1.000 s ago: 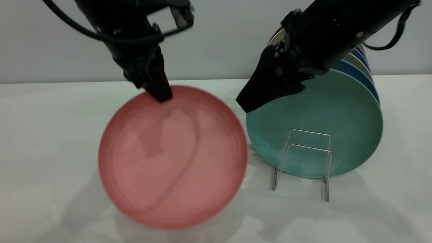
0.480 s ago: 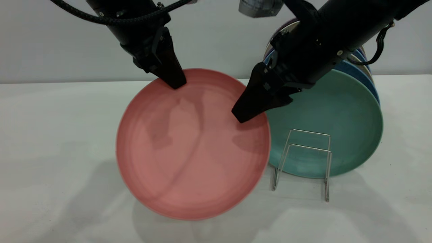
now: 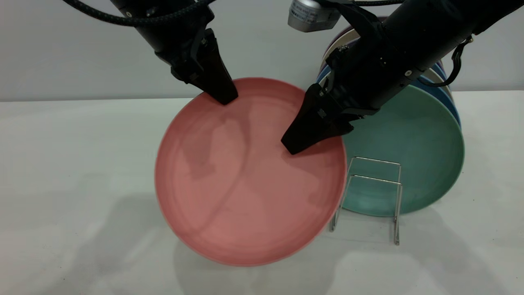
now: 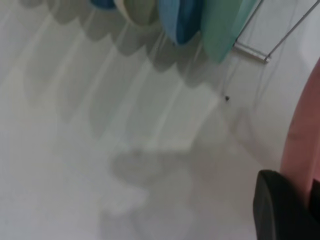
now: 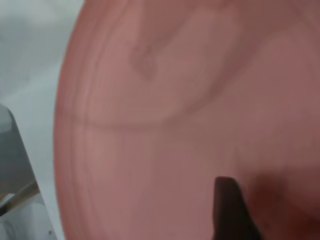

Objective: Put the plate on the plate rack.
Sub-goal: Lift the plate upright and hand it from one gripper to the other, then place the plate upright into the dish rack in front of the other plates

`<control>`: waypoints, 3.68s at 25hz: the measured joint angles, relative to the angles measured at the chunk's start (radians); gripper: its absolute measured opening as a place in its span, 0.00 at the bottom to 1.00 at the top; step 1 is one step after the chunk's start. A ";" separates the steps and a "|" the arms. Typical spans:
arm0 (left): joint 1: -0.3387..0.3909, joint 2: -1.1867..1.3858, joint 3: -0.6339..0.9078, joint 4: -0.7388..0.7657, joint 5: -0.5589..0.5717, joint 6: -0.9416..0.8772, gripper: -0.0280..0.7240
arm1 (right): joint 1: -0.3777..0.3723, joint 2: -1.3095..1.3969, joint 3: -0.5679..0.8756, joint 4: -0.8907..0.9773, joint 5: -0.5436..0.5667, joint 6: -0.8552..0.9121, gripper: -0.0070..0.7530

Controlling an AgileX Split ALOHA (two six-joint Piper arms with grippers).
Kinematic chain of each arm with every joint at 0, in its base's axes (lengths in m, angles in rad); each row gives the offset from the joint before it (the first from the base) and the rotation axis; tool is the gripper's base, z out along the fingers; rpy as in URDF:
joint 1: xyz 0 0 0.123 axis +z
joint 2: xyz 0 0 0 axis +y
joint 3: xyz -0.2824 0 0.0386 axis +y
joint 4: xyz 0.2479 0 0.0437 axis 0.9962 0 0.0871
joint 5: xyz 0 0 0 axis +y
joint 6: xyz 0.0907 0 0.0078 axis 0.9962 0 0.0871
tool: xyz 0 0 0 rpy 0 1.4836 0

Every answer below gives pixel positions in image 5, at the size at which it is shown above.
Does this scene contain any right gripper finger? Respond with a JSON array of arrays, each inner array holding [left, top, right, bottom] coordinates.
[[211, 176, 263, 240]]

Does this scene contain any pink round plate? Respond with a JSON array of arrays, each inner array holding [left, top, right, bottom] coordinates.
[[52, 0, 320, 240]]

